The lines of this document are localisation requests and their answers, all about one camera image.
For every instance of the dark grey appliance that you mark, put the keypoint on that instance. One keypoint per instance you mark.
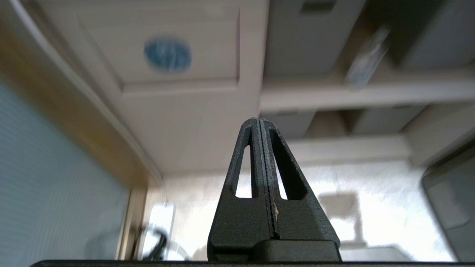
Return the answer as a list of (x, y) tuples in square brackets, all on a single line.
[(451, 200)]

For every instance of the white cabinet door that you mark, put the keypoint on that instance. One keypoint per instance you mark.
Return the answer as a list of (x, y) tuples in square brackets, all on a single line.
[(156, 74)]

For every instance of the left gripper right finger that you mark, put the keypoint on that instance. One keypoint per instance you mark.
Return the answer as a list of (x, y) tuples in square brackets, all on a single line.
[(304, 222)]

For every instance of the grey storage box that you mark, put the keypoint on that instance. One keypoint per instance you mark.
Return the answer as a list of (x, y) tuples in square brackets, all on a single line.
[(308, 35)]

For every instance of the white open shelf unit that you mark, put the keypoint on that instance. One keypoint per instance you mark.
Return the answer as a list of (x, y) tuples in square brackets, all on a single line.
[(356, 96)]

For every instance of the round blue sticker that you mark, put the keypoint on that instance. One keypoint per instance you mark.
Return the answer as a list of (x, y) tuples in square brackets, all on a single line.
[(167, 54)]

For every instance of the clear plastic bottle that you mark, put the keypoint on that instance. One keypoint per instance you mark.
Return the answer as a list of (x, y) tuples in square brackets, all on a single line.
[(366, 59)]

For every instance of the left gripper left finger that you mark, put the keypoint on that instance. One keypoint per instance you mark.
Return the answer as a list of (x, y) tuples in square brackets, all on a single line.
[(241, 222)]

